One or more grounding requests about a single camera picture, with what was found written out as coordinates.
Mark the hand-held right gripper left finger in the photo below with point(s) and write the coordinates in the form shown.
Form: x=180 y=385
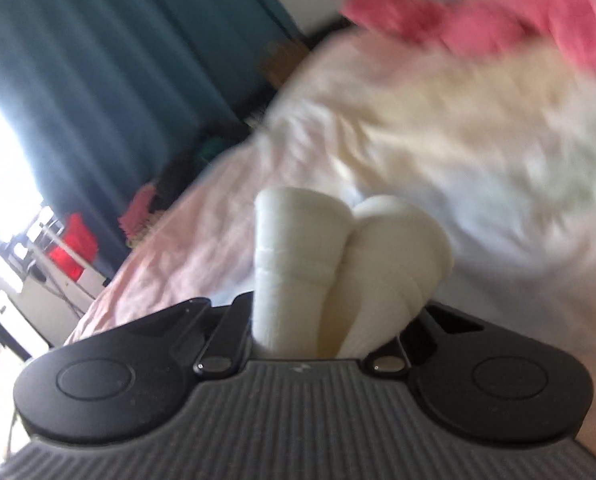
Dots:
x=298 y=240

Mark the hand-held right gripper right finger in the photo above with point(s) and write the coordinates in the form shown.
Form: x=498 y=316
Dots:
x=403 y=245

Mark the cream white blanket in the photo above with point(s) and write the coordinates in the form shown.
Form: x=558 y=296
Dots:
x=478 y=125

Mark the pink bed sheet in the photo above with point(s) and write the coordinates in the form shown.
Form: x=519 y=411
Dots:
x=203 y=245

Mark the pink cloth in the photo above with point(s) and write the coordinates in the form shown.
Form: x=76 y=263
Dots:
x=139 y=212

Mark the pink garment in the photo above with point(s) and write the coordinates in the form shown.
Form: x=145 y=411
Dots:
x=503 y=15

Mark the white cabinet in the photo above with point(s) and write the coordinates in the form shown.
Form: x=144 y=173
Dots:
x=43 y=300

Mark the teal curtain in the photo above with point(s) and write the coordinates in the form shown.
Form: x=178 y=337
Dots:
x=103 y=60

